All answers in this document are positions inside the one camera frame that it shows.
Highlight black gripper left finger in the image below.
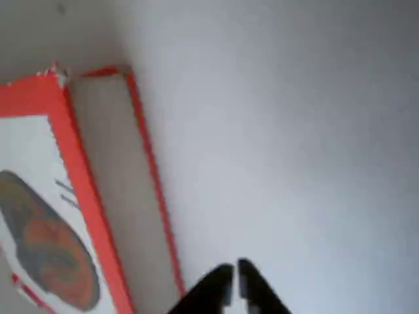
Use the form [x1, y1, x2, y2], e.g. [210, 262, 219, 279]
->
[166, 263, 235, 314]

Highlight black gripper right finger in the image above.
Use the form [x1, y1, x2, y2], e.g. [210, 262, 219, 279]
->
[238, 258, 294, 314]

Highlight red anatomy textbook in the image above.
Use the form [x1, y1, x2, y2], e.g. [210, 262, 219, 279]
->
[0, 60, 187, 314]

